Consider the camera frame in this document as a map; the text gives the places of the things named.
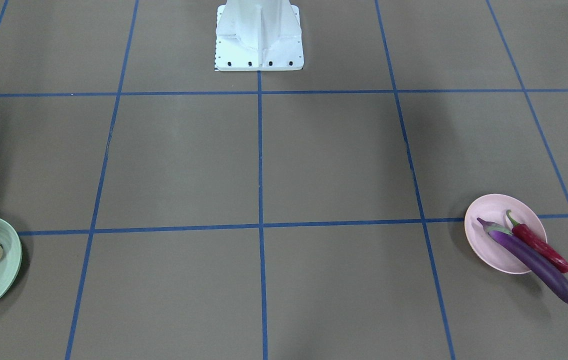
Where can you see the red chili pepper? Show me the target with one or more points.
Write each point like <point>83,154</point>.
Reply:
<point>524,233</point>

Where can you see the purple eggplant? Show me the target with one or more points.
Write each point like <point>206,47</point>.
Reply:
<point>537,263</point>

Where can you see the pink plate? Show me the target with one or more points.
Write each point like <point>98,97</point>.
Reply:
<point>493,208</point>

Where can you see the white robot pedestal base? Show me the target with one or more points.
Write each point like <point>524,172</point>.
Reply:
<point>258,35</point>

